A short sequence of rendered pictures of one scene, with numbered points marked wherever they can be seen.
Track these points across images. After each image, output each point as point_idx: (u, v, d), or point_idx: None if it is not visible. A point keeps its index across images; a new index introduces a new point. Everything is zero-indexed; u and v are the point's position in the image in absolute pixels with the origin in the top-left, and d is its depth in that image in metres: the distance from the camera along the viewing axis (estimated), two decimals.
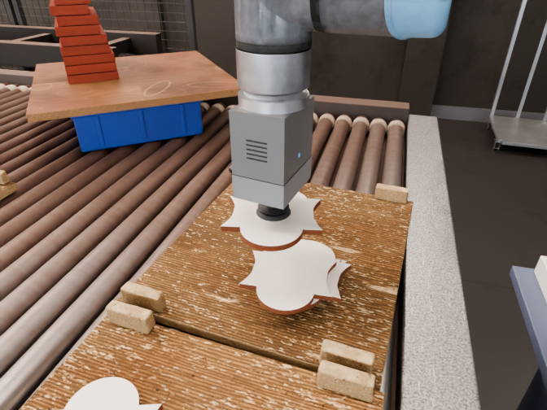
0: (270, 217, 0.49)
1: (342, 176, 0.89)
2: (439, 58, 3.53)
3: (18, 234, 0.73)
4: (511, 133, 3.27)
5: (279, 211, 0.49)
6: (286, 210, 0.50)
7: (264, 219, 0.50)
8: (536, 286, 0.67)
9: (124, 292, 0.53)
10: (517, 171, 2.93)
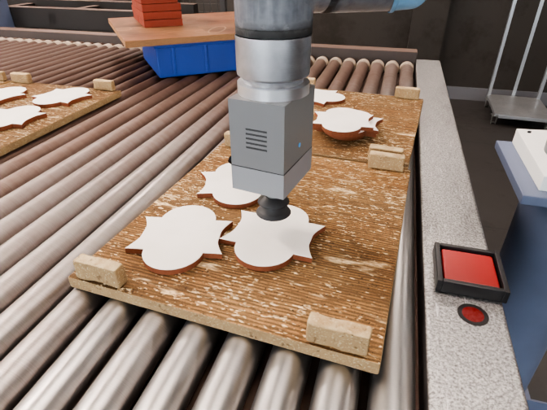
0: (270, 217, 0.49)
1: (367, 89, 1.15)
2: (440, 40, 3.79)
3: (133, 119, 0.99)
4: (507, 108, 3.53)
5: (279, 211, 0.49)
6: (286, 210, 0.50)
7: (264, 219, 0.50)
8: (513, 149, 0.93)
9: None
10: (512, 140, 3.19)
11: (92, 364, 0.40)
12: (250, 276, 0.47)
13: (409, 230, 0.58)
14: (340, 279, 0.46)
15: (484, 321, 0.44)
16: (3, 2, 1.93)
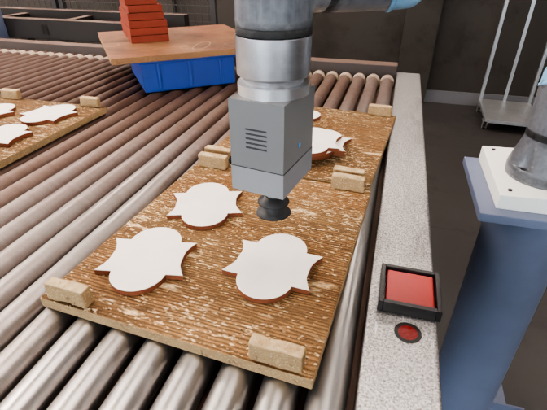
0: (270, 217, 0.49)
1: (344, 106, 1.19)
2: (432, 45, 3.84)
3: (115, 136, 1.04)
4: (498, 113, 3.57)
5: (279, 211, 0.49)
6: (286, 210, 0.50)
7: (264, 219, 0.50)
8: (479, 165, 0.97)
9: (207, 149, 0.84)
10: (501, 146, 3.23)
11: (58, 379, 0.44)
12: (207, 297, 0.51)
13: (361, 250, 0.62)
14: (289, 299, 0.51)
15: (417, 339, 0.48)
16: None
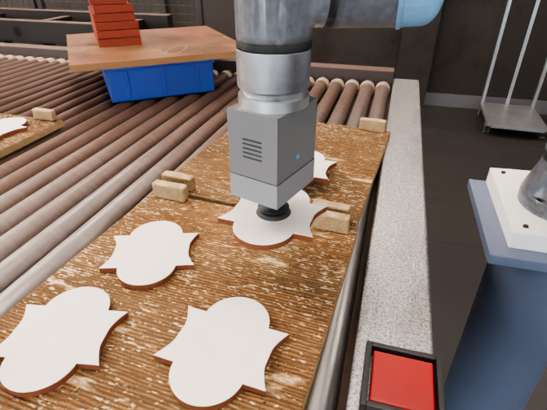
0: (268, 217, 0.49)
1: (333, 118, 1.06)
2: (432, 46, 3.70)
3: (69, 155, 0.90)
4: (501, 117, 3.44)
5: (277, 211, 0.49)
6: (284, 211, 0.50)
7: (262, 218, 0.50)
8: (486, 190, 0.84)
9: (164, 176, 0.70)
10: (505, 151, 3.10)
11: None
12: (126, 400, 0.38)
13: (342, 317, 0.49)
14: (238, 404, 0.37)
15: None
16: None
